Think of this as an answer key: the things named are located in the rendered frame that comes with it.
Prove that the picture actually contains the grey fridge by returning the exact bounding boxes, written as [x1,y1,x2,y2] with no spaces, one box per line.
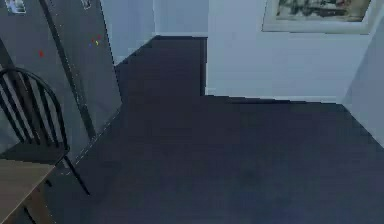
[0,0,124,174]

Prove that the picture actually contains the black spindle-back chair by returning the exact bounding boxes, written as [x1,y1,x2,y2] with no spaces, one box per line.
[0,67,92,197]

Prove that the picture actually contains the brown wooden table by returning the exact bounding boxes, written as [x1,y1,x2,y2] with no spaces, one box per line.
[0,158,56,224]

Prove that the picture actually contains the white framed wall picture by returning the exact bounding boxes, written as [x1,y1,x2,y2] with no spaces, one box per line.
[261,0,381,35]

